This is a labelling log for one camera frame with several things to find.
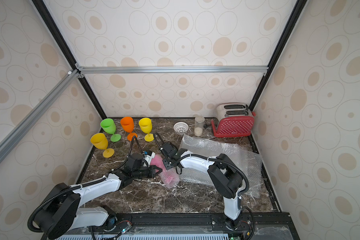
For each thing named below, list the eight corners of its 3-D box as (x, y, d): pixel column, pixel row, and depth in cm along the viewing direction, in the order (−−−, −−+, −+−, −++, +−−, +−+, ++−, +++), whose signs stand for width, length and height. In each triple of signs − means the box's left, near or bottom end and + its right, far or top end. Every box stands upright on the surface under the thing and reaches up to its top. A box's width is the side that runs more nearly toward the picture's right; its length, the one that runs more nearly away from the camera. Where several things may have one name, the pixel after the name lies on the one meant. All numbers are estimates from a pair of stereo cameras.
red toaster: (214, 137, 110) (218, 121, 96) (211, 119, 122) (214, 102, 108) (248, 138, 110) (258, 121, 96) (242, 119, 122) (249, 102, 108)
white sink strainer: (172, 131, 113) (172, 127, 110) (176, 124, 118) (176, 120, 114) (185, 135, 111) (185, 131, 107) (188, 127, 116) (189, 123, 112)
